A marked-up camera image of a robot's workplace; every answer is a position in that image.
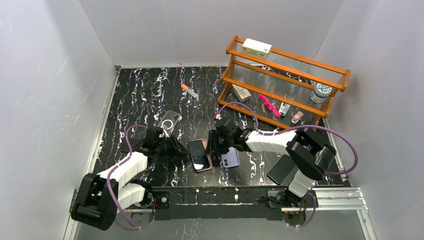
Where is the lavender phone case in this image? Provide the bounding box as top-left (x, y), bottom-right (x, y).
top-left (220, 147), bottom-right (241, 169)

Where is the pink phone case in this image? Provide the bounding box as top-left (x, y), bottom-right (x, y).
top-left (187, 138), bottom-right (214, 173)

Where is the white red carton box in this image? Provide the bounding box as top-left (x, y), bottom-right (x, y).
top-left (241, 38), bottom-right (272, 59)

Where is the clear magsafe phone case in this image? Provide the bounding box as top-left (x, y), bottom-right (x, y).
top-left (156, 110), bottom-right (181, 135)

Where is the small pink white item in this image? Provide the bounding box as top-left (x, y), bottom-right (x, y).
top-left (291, 111), bottom-right (304, 124)

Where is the orange wooden shelf rack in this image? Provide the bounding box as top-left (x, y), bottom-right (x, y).
top-left (218, 35), bottom-right (351, 129)

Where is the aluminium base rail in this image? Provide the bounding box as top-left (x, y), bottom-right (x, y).
top-left (73, 184), bottom-right (367, 213)

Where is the dark teal phone case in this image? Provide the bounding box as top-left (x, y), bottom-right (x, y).
top-left (266, 154), bottom-right (298, 187)

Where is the white blue round jar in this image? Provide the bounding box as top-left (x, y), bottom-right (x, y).
top-left (310, 83), bottom-right (333, 104)

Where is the small grey box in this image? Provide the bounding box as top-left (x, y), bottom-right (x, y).
top-left (231, 84), bottom-right (252, 103)

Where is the orange grey marker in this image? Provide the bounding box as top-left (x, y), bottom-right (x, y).
top-left (181, 84), bottom-right (199, 99)

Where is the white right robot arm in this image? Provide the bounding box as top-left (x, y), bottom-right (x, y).
top-left (205, 117), bottom-right (337, 207)

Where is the pink utility knife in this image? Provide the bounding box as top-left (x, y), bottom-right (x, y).
top-left (258, 94), bottom-right (282, 118)

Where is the black screen smartphone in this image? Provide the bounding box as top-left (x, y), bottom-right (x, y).
top-left (188, 139), bottom-right (212, 172)

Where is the white green stapler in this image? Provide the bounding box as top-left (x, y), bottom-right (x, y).
top-left (278, 102), bottom-right (291, 117)

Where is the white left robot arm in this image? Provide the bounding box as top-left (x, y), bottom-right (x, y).
top-left (70, 126), bottom-right (190, 231)

